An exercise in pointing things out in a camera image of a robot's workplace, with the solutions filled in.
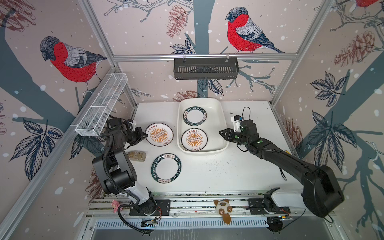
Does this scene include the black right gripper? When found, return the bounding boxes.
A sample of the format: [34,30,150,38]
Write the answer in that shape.
[219,127,251,147]

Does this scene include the orange sunburst plate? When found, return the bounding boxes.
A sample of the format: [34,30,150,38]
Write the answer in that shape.
[181,128,208,152]
[145,123,174,147]

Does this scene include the green hao shi plate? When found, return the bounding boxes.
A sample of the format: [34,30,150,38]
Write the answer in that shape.
[183,106,208,127]
[151,153,182,184]

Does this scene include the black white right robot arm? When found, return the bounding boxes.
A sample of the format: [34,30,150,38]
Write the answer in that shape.
[219,128,345,218]

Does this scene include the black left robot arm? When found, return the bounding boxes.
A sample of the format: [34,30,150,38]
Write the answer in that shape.
[92,118,157,215]

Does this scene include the white plastic bin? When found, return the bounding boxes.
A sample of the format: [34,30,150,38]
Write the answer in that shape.
[176,98,229,156]

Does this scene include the yellow tape measure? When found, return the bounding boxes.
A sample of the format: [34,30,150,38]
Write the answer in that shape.
[279,168,288,181]

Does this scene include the brown plush toy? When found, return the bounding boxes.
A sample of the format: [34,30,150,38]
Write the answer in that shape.
[214,199,233,225]

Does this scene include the pink small toy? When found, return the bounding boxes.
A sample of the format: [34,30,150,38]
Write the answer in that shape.
[111,200,121,213]

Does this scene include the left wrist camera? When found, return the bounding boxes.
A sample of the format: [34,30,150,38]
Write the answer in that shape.
[126,119,137,131]

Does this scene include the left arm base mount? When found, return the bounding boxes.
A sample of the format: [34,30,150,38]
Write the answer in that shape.
[129,197,171,217]

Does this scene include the black wire wall basket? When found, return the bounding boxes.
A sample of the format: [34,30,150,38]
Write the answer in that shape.
[174,58,239,80]

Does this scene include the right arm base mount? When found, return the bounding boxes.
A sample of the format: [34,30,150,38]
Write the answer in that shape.
[248,188,291,215]

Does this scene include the aluminium rail base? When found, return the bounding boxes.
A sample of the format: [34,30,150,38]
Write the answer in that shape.
[79,194,313,238]

